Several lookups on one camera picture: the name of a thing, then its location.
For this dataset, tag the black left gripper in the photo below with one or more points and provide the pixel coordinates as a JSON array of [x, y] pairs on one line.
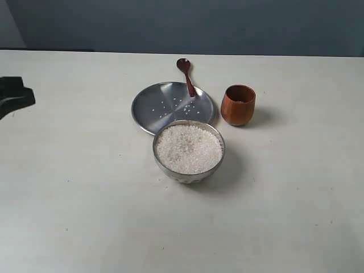
[[14, 95]]

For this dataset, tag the dark red wooden spoon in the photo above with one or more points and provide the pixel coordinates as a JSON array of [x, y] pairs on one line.
[[184, 66]]

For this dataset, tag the steel bowl of rice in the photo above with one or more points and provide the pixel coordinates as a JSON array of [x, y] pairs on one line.
[[188, 151]]

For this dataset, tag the round steel plate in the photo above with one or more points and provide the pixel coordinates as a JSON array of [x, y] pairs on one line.
[[158, 105]]

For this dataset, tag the brown wooden cup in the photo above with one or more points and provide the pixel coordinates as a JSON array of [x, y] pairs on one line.
[[238, 105]]

